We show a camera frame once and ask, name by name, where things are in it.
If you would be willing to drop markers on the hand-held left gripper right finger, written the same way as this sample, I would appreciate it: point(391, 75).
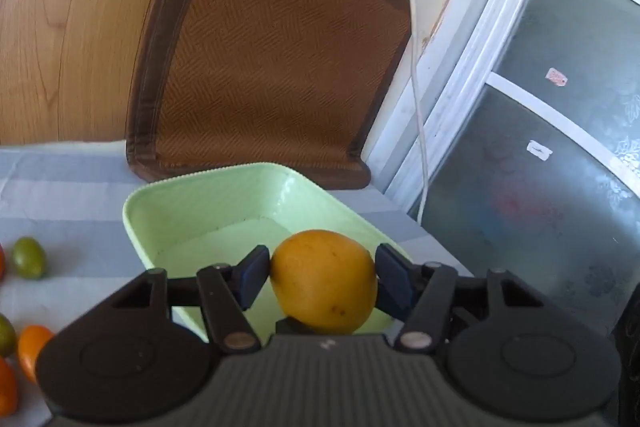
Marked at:
point(389, 273)

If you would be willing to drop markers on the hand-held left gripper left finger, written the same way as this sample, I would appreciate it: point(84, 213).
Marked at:
point(255, 273)

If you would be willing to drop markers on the yellow-orange lemon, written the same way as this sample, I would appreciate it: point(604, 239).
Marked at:
point(324, 282)

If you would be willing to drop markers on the light green bowl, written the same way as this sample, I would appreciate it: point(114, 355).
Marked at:
point(210, 207)

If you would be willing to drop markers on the small green fruit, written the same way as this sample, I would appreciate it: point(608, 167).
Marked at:
point(5, 336)
point(29, 258)

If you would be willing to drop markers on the small orange fruit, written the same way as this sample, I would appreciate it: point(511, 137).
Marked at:
point(32, 349)
point(6, 394)

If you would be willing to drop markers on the small red fruit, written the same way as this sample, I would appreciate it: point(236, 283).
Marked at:
point(1, 261)

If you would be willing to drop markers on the striped grey tablecloth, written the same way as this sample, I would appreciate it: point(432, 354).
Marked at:
point(75, 207)

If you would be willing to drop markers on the white sticker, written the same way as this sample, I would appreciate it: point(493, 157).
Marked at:
point(539, 149)

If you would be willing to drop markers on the brown woven mat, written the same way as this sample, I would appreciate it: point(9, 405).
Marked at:
point(280, 57)

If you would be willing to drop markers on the pink sticker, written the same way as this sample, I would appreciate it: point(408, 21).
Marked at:
point(556, 77)

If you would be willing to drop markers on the wooden board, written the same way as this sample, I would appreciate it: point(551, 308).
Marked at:
point(75, 32)

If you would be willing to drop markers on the white window frame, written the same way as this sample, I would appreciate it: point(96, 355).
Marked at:
point(480, 32)

